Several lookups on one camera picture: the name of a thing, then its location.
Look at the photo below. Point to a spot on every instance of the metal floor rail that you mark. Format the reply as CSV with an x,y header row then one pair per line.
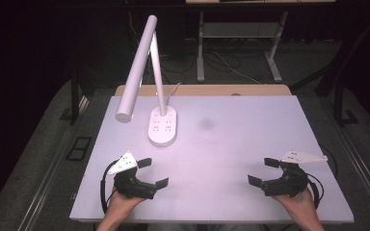
x,y
359,166
46,179

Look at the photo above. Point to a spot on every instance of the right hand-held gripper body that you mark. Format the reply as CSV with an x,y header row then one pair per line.
x,y
287,183

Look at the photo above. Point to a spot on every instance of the person's left hand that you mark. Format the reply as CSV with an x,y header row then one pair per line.
x,y
122,202

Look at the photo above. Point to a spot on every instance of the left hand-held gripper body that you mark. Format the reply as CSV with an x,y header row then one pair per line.
x,y
131,186

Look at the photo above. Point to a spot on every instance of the black metal stand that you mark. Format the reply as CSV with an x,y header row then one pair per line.
x,y
74,96
340,80

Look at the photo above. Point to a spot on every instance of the grey metal desk frame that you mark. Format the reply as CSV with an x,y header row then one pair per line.
x,y
237,29

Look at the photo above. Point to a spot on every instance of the black floor socket panel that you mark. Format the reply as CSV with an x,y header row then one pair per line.
x,y
78,148

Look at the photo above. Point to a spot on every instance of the white desk lamp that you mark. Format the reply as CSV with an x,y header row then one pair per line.
x,y
136,69

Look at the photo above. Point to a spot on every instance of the person's right hand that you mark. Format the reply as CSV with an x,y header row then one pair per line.
x,y
297,202

